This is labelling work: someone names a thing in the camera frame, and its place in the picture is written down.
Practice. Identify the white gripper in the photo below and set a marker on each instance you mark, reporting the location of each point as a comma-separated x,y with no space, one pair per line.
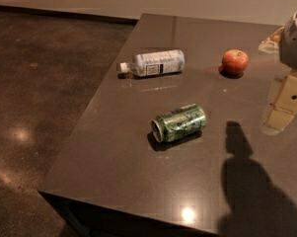
294,41

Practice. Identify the red apple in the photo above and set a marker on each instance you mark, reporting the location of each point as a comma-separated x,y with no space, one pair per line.
235,61

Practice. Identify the green soda can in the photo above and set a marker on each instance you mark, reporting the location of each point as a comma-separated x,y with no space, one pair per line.
179,123

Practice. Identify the clear plastic water bottle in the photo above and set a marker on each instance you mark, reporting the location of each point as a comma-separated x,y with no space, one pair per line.
154,64

